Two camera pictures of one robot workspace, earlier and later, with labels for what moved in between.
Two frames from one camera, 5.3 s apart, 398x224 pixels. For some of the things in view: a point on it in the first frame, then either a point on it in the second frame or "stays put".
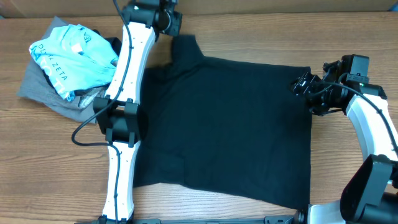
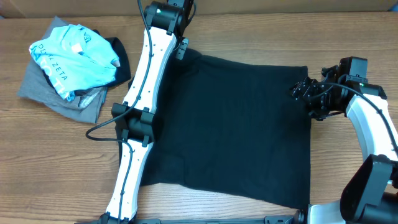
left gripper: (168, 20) to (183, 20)
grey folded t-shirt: (35, 88) stays put
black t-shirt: (231, 129) stays put
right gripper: (311, 81) stays put
